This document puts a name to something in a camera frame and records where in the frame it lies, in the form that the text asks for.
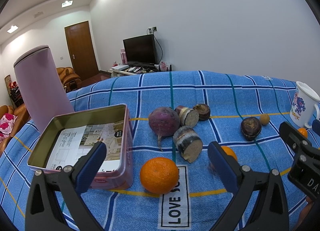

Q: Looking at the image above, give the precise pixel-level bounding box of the dark water chestnut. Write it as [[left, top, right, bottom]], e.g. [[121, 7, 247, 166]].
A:
[[193, 104, 210, 121], [240, 117, 262, 141]]

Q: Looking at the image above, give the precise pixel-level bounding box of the printed paper sheet in tin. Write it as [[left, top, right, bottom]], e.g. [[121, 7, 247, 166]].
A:
[[46, 120, 124, 172]]

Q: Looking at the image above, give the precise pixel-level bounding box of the pink metal tin box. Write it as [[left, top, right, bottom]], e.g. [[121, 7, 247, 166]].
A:
[[27, 104, 133, 190]]

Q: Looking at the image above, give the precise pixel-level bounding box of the brown leather armchair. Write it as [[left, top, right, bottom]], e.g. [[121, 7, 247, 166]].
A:
[[56, 67, 82, 93]]

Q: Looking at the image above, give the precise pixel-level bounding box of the small cut sugarcane piece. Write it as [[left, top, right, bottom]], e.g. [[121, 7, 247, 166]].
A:
[[175, 105, 199, 128]]

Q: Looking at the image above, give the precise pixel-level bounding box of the white floral enamel mug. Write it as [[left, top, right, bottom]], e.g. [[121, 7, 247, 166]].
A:
[[290, 81, 319, 129]]

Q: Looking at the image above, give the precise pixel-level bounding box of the black television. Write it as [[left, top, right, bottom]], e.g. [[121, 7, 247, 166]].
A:
[[123, 34, 158, 65]]

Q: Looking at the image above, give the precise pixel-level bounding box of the tiny orange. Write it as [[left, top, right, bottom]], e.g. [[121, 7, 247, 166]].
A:
[[298, 128, 308, 138]]

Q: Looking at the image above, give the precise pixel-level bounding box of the tall pink cylindrical container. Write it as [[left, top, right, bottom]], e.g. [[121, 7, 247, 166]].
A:
[[14, 45, 74, 133]]

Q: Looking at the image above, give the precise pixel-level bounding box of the brown leather sofa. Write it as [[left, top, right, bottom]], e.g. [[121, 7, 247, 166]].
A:
[[1, 104, 30, 155]]

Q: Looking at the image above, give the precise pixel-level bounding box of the person's hand holding gripper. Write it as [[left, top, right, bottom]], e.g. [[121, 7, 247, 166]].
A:
[[297, 196, 313, 227]]

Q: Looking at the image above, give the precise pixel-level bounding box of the pink floral cushion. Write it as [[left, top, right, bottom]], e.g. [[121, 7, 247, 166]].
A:
[[0, 113, 17, 135]]

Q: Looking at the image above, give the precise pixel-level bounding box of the white TV stand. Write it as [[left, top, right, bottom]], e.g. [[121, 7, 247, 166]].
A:
[[109, 64, 161, 78]]

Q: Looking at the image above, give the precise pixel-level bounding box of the brown wooden door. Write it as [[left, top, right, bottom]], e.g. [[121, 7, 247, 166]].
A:
[[65, 21, 99, 80]]

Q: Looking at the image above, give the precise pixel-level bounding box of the purple round radish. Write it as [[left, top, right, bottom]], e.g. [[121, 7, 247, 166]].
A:
[[148, 106, 180, 151]]

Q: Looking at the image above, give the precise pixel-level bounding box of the brown longan fruit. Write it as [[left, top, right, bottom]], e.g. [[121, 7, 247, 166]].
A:
[[259, 113, 270, 125]]

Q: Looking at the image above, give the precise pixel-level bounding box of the large orange mandarin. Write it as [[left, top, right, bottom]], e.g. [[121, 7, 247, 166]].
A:
[[140, 157, 179, 195]]

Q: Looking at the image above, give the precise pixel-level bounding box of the large cut sugarcane piece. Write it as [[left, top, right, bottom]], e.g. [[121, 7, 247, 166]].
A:
[[173, 125, 203, 163]]

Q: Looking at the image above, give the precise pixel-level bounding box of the small orange mandarin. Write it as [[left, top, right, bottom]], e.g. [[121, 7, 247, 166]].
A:
[[221, 145, 238, 161]]

